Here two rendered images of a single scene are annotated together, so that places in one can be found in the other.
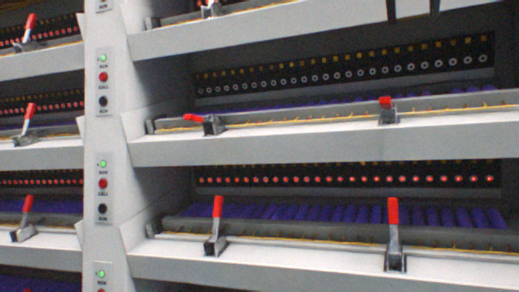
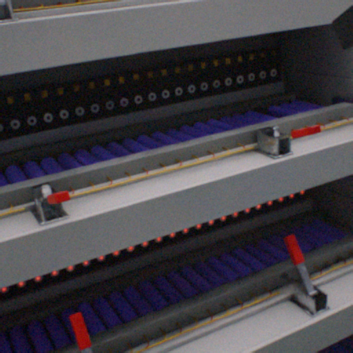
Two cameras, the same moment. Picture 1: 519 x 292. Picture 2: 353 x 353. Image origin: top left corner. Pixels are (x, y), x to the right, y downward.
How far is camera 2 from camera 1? 0.38 m
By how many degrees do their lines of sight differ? 46
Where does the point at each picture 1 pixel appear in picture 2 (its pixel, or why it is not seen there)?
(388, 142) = (288, 175)
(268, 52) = not seen: hidden behind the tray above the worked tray
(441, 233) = (318, 257)
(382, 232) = (272, 277)
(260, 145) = (146, 215)
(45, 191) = not seen: outside the picture
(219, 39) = (32, 56)
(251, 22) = (88, 31)
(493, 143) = not seen: outside the picture
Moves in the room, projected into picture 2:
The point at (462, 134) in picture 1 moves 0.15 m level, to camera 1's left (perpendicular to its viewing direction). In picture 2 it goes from (343, 154) to (278, 180)
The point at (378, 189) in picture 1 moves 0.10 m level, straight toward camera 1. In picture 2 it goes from (214, 234) to (258, 236)
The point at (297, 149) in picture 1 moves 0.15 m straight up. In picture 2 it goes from (196, 207) to (160, 66)
